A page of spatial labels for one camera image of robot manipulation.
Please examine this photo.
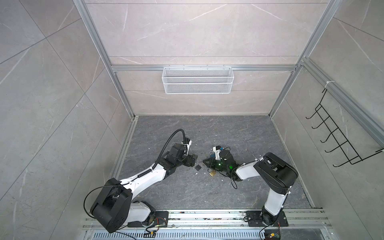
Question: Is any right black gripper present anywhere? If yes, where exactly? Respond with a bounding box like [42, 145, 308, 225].
[202, 157, 230, 174]

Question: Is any brass padlock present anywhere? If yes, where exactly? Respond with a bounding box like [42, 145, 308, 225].
[208, 169, 217, 177]

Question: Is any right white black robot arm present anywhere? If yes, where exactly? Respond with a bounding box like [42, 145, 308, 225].
[203, 146, 299, 226]

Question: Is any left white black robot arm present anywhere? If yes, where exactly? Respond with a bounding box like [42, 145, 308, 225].
[90, 141, 197, 233]

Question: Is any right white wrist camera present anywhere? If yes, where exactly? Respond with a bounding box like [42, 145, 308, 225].
[213, 146, 224, 161]

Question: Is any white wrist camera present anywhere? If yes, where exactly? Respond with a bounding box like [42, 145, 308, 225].
[183, 138, 192, 156]
[213, 146, 224, 161]

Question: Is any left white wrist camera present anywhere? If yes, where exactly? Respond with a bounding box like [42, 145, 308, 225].
[183, 138, 192, 156]

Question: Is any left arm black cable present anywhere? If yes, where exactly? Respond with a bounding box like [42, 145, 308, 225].
[152, 128, 186, 169]

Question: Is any aluminium mounting rail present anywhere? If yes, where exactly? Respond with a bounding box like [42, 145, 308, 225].
[80, 209, 332, 231]

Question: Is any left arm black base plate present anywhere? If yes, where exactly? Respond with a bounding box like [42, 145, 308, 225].
[127, 211, 169, 228]

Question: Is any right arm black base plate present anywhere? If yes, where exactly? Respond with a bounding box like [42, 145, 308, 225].
[243, 211, 289, 227]

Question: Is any white wire mesh basket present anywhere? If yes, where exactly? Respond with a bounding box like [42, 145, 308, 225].
[162, 67, 235, 95]

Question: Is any white slotted cable duct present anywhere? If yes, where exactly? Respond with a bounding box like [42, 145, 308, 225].
[91, 229, 264, 240]

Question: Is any black wire hook rack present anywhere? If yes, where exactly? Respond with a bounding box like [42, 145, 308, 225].
[306, 89, 384, 168]

